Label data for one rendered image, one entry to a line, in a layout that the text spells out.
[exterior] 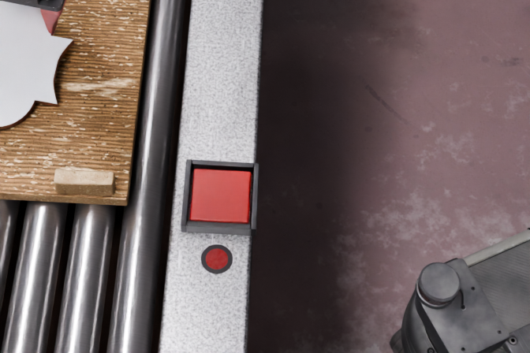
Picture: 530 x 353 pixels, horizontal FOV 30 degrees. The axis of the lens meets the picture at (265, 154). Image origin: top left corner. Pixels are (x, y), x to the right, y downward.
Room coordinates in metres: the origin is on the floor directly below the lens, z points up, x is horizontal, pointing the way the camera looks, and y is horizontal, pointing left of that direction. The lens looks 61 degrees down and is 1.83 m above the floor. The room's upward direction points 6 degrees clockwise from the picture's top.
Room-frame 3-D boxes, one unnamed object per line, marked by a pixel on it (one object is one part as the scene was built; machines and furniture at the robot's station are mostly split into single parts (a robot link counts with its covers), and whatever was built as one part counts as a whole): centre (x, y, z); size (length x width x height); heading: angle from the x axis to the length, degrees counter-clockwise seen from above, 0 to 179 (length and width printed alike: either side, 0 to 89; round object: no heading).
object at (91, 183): (0.44, 0.18, 0.95); 0.06 x 0.02 x 0.03; 93
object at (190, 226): (0.45, 0.04, 0.92); 0.08 x 0.08 x 0.02; 3
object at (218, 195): (0.45, 0.04, 0.92); 0.06 x 0.06 x 0.01; 3
